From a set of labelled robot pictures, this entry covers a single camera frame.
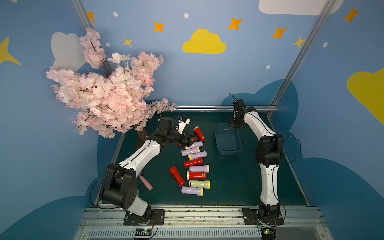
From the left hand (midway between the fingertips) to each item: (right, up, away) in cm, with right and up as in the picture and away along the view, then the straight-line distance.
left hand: (193, 133), depth 84 cm
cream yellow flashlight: (+7, -28, -1) cm, 29 cm away
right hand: (+30, +6, +19) cm, 36 cm away
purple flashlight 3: (+4, -14, +11) cm, 19 cm away
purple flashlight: (+3, -8, +19) cm, 20 cm away
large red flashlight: (-8, -27, +2) cm, 28 cm away
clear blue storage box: (+24, -5, +20) cm, 32 cm away
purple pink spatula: (-25, -30, -1) cm, 39 cm away
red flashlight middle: (+3, -17, +8) cm, 19 cm away
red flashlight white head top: (+3, +2, +24) cm, 24 cm away
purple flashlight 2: (-4, -13, +12) cm, 18 cm away
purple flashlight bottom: (+3, -31, -4) cm, 32 cm away
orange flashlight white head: (+2, -26, +5) cm, 26 cm away
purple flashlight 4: (+7, -21, +5) cm, 23 cm away
